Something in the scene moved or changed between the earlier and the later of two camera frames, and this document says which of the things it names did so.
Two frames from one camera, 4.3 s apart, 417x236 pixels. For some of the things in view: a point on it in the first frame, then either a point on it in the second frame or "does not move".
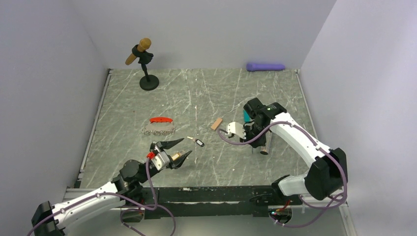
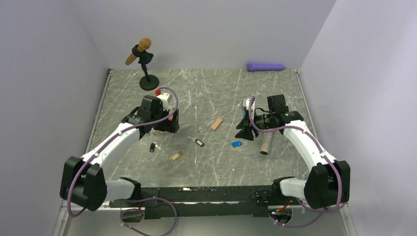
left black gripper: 169,144 -> 171,126
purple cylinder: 251,67 does not move
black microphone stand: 149,82 does not move
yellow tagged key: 176,156 does not move
